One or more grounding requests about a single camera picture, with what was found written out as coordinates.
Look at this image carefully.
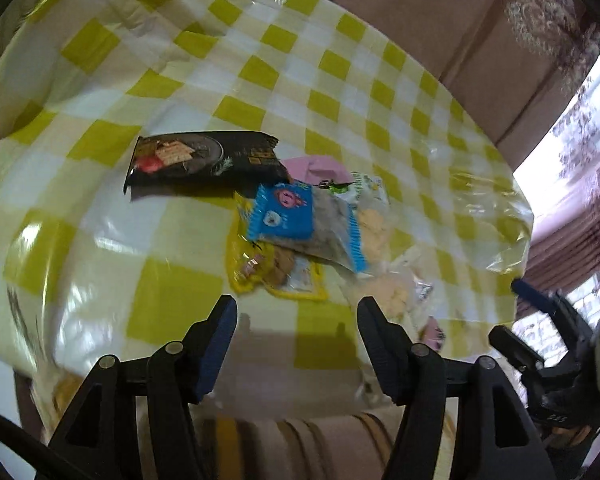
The yellow white checked tablecloth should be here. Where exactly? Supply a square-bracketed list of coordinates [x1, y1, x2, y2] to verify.
[0, 0, 536, 411]

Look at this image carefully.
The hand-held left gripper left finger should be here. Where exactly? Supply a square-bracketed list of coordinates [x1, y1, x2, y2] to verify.
[47, 294, 239, 480]

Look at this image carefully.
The clear cracker packet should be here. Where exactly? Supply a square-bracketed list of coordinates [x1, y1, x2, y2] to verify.
[345, 260, 436, 331]
[355, 205, 406, 271]

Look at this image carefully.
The blue clear-window snack packet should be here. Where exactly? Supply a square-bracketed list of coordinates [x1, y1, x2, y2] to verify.
[245, 182, 370, 273]

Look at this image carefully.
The pink dark snack packet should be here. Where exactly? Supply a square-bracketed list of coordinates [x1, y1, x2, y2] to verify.
[420, 317, 448, 356]
[282, 156, 356, 186]

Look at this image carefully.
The large black cracker packet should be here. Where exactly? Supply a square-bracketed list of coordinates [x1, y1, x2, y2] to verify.
[124, 131, 291, 196]

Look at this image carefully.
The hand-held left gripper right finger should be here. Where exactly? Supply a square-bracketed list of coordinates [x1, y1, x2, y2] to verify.
[356, 296, 556, 480]

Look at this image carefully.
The white green snack packet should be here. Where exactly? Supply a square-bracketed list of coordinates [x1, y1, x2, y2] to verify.
[330, 172, 388, 206]

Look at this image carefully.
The striped beige blanket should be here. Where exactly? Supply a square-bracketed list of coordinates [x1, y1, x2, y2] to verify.
[40, 375, 461, 480]

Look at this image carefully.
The yellow snack packet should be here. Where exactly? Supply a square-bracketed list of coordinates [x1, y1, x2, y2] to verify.
[227, 192, 328, 301]

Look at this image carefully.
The pink patterned curtain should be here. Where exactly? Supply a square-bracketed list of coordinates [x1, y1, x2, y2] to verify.
[500, 0, 600, 326]

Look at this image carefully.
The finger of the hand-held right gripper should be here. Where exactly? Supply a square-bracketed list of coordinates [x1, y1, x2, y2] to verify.
[512, 277, 596, 343]
[489, 325, 546, 372]

